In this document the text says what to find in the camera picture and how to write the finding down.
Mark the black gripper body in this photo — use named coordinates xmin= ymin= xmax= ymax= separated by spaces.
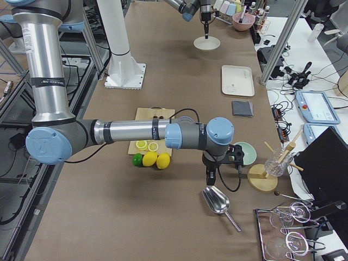
xmin=202 ymin=152 xmax=226 ymax=177
xmin=200 ymin=9 xmax=212 ymax=24

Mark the cream round plate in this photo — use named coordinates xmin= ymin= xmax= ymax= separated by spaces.
xmin=194 ymin=36 xmax=221 ymax=51

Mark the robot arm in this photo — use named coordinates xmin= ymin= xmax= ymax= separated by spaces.
xmin=10 ymin=1 xmax=234 ymax=185
xmin=165 ymin=0 xmax=213 ymax=39

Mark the cream rabbit tray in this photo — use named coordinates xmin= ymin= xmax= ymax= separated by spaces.
xmin=221 ymin=65 xmax=255 ymax=97

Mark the metal ice scoop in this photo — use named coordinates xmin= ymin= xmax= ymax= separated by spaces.
xmin=202 ymin=186 xmax=241 ymax=232

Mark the black stirrer in bowl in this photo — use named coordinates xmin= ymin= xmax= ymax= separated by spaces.
xmin=239 ymin=6 xmax=247 ymax=23

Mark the mint green bowl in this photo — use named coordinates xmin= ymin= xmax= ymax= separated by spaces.
xmin=233 ymin=141 xmax=257 ymax=166

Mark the pink bowl with ice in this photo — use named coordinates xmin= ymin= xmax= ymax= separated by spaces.
xmin=232 ymin=13 xmax=255 ymax=32

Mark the wooden cup stand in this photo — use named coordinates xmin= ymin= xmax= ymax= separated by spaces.
xmin=247 ymin=129 xmax=304 ymax=192

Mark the whole yellow lemon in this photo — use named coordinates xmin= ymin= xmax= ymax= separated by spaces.
xmin=156 ymin=153 xmax=171 ymax=169
xmin=142 ymin=152 xmax=158 ymax=167

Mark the lemon slice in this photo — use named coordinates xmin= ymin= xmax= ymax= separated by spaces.
xmin=147 ymin=142 xmax=159 ymax=152
xmin=135 ymin=140 xmax=148 ymax=151

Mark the clear glass cup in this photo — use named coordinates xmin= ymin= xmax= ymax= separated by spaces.
xmin=264 ymin=148 xmax=294 ymax=177

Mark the grey folded cloth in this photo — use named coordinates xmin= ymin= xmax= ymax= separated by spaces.
xmin=232 ymin=100 xmax=253 ymax=117

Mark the green lime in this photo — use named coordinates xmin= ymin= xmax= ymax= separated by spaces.
xmin=132 ymin=153 xmax=143 ymax=167

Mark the bamboo cutting board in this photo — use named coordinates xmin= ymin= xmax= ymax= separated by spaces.
xmin=127 ymin=108 xmax=175 ymax=156

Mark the blue teach pendant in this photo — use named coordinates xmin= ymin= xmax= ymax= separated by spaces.
xmin=295 ymin=91 xmax=340 ymax=125
xmin=303 ymin=123 xmax=340 ymax=145

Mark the black monitor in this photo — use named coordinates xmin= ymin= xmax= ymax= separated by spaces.
xmin=294 ymin=127 xmax=347 ymax=204

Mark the aluminium frame post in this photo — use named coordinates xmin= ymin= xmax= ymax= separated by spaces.
xmin=260 ymin=0 xmax=308 ymax=86

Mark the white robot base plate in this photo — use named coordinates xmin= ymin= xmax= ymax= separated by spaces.
xmin=101 ymin=1 xmax=146 ymax=90

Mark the metal wire glass rack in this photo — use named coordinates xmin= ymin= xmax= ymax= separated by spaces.
xmin=254 ymin=201 xmax=348 ymax=261

